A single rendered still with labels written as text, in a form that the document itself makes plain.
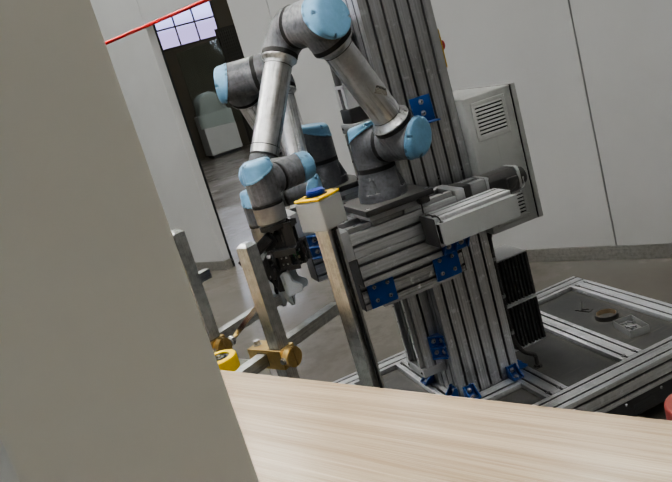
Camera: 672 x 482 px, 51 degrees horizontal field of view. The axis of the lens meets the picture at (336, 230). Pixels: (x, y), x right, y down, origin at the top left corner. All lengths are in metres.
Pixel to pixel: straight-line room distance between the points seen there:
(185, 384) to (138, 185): 0.04
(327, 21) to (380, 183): 0.53
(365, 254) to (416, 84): 0.60
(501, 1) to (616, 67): 0.70
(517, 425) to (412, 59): 1.47
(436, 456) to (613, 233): 3.17
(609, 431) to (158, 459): 0.93
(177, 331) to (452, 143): 2.23
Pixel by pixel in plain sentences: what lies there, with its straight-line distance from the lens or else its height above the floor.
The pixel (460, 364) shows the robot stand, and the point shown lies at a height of 0.35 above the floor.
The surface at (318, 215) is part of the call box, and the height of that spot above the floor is 1.19.
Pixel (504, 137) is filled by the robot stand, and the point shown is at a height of 1.07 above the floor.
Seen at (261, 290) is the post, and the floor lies 1.01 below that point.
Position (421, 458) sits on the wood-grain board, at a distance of 1.07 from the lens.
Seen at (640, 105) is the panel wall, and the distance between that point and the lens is 3.89.
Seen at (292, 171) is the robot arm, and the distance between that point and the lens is 1.69.
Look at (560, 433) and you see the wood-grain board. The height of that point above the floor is 0.90.
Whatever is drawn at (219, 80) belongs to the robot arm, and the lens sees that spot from 2.24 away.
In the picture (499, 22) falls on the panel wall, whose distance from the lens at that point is 4.08.
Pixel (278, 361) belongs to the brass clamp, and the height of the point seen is 0.83.
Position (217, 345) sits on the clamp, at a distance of 1.87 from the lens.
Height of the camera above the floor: 1.48
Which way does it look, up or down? 13 degrees down
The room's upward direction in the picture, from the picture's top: 16 degrees counter-clockwise
